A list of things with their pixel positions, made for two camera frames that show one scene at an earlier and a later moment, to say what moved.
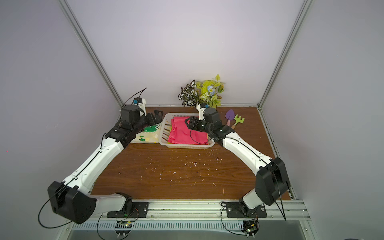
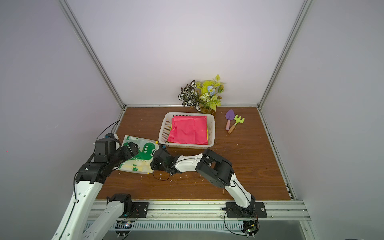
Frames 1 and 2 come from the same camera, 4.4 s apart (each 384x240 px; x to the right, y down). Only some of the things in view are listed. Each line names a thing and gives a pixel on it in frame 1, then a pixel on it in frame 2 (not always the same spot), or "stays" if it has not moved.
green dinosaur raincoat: (150, 134) -> (140, 163)
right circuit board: (251, 227) stays
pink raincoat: (180, 133) stays
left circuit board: (123, 224) stays
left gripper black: (157, 119) -> (128, 153)
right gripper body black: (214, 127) -> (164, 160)
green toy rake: (238, 120) stays
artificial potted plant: (207, 92) stays
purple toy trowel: (229, 115) stays
